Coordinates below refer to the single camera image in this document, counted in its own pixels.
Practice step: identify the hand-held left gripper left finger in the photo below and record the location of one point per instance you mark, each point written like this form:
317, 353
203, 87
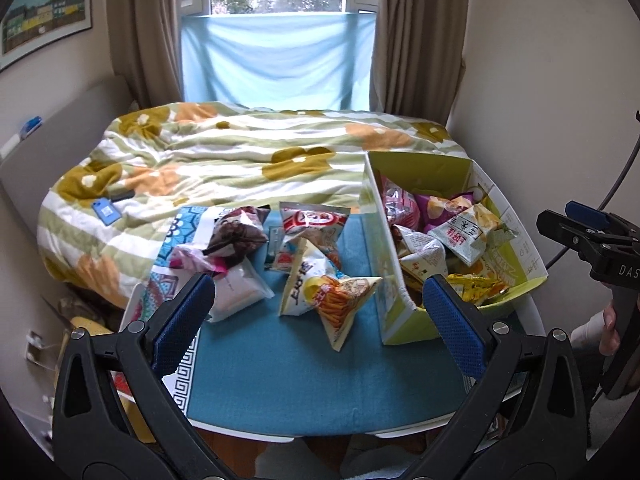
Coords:
182, 325

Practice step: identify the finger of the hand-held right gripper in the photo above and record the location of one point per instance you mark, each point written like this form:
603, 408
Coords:
587, 211
560, 227

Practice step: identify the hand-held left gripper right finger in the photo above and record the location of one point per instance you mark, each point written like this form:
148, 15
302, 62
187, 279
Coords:
455, 325

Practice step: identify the green cardboard box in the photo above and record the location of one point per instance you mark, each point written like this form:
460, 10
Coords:
400, 320

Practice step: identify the heap of snack packets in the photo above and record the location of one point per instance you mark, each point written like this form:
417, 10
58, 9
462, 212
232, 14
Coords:
450, 230

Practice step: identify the pile of snack packets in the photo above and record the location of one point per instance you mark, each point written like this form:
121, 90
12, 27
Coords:
310, 290

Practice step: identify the person's right hand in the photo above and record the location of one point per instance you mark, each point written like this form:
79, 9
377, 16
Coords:
609, 332

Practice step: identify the yellow bag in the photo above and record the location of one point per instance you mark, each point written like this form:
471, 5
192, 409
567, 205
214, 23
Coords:
92, 326

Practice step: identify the camouflage cloth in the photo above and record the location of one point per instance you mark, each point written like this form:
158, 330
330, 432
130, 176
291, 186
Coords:
75, 306

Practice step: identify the blue patterned tablecloth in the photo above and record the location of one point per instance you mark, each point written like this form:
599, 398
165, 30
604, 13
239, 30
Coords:
300, 385

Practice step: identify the blue card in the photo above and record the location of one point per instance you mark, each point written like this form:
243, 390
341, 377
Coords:
105, 210

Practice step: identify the floral blanket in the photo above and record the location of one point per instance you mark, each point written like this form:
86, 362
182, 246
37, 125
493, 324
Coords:
225, 160

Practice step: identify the grey headboard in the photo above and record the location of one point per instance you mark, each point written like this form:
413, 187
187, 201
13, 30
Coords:
65, 135

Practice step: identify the brown curtain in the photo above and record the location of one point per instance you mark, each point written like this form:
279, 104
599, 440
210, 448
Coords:
420, 35
150, 25

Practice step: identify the small white object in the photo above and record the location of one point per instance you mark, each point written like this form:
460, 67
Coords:
11, 146

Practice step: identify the light blue cloth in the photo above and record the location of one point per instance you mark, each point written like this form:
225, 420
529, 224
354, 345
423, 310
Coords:
275, 60

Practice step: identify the framed picture of houses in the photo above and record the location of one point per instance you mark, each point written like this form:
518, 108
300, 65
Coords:
45, 10

